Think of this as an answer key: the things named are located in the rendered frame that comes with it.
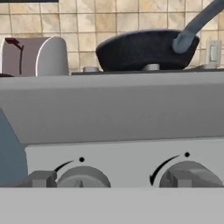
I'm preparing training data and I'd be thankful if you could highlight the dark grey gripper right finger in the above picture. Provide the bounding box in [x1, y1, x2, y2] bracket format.
[166, 169, 224, 188]

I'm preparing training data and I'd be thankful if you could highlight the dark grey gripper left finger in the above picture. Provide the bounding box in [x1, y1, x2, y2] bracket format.
[11, 170, 58, 188]

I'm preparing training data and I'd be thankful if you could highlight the grey round stove knob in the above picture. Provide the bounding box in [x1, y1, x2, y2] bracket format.
[56, 165, 112, 188]
[158, 160, 224, 188]

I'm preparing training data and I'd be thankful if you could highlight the blue cupboard front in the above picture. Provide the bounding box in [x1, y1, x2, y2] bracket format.
[0, 107, 29, 188]

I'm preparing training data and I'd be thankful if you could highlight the grey stove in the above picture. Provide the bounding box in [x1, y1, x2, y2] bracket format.
[0, 63, 224, 188]

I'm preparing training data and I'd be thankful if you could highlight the dark range hood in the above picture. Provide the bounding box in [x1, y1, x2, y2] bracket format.
[0, 0, 60, 4]

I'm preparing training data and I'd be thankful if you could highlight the white wall socket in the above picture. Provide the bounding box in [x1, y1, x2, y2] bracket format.
[206, 39, 223, 65]

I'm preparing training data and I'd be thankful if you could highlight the black pan with grey handle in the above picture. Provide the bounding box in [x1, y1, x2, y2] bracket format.
[95, 0, 224, 73]

